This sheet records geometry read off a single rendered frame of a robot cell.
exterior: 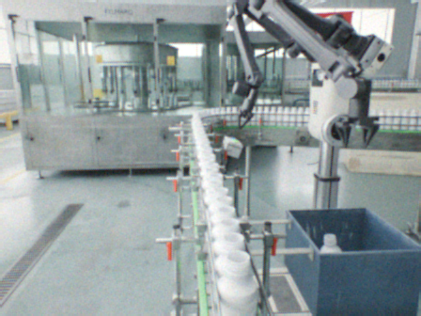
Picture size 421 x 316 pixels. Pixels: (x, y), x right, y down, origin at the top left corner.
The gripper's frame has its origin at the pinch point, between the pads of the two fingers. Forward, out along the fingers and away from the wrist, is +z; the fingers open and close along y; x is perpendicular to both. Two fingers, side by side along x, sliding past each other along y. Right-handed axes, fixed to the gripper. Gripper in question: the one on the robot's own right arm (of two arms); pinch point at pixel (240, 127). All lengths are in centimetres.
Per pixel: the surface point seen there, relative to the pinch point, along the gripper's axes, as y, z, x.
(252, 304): 119, 15, -15
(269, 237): 96, 13, -6
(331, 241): 64, 21, 29
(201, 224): 95, 15, -21
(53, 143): -303, 132, -174
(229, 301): 119, 15, -18
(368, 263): 81, 18, 31
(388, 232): 65, 12, 46
